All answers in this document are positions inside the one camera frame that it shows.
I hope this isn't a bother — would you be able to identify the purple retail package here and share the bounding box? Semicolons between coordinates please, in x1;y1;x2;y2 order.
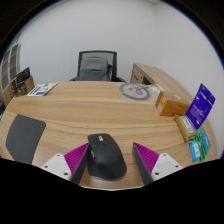
185;83;216;130

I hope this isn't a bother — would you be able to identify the small brown packet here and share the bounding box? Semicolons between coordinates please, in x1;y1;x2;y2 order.
173;114;197;143

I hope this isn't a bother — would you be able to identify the black mesh office chair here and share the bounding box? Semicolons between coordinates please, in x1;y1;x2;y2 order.
69;50;128;83

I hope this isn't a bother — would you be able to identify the orange-brown cardboard box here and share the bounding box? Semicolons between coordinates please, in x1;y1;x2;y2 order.
155;91;191;118

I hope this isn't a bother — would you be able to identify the dark grey computer mouse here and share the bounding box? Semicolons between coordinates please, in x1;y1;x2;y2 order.
87;133;128;182

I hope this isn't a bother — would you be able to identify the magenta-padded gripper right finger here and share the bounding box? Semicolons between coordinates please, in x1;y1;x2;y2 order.
132;142;184;185

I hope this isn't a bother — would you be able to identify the green packet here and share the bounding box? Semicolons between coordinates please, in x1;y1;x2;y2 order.
194;127;212;162

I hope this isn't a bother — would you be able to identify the wooden side desk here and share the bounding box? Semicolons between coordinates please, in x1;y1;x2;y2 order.
129;63;188;98

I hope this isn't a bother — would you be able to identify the grey backpack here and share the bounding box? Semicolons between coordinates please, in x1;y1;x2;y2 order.
78;56;110;82

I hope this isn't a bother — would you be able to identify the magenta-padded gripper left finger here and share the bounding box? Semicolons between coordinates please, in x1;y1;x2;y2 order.
41;142;92;186

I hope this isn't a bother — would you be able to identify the small blue packet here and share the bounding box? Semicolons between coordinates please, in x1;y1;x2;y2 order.
189;139;202;163

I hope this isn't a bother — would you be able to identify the green and white leaflet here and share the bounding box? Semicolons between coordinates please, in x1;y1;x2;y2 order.
26;82;58;97

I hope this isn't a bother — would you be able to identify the wooden shelf unit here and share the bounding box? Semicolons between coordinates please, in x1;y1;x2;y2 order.
0;43;22;108

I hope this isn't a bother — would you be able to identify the stack of dark boxes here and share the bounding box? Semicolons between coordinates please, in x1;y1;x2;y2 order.
9;66;35;98

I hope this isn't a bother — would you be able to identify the dark grey mouse pad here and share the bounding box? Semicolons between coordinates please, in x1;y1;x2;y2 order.
5;113;47;165

